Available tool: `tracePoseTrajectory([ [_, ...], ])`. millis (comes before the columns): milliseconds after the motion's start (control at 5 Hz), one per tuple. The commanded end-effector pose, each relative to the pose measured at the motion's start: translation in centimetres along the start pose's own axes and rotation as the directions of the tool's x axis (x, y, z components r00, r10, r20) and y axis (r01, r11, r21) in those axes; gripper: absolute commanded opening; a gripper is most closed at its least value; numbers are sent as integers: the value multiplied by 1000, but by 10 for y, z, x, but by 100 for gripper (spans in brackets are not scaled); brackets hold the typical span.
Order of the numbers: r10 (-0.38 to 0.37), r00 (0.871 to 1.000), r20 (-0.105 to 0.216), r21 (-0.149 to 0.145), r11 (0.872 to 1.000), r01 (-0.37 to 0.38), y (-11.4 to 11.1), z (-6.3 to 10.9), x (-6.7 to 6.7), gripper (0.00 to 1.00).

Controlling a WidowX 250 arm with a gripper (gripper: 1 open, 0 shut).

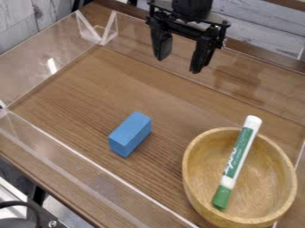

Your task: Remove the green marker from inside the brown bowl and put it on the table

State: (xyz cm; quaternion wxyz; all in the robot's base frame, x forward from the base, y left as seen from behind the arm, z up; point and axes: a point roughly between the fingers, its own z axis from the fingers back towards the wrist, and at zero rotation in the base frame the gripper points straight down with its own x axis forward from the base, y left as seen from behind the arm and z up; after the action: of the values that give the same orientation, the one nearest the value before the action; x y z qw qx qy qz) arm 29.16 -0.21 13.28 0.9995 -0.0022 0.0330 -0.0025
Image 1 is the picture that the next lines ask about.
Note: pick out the brown wooden bowl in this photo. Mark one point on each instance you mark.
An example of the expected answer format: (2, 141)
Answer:
(267, 185)

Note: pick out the blue rectangular block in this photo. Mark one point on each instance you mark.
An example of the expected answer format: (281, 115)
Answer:
(130, 134)

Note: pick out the green and white marker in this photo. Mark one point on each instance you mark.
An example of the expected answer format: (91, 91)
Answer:
(236, 161)

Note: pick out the black metal stand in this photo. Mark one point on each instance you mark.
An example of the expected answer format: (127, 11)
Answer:
(23, 212)

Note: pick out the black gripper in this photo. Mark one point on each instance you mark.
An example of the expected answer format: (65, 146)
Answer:
(190, 19)

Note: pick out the clear acrylic tray wall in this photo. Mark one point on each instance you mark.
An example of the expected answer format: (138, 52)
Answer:
(81, 76)

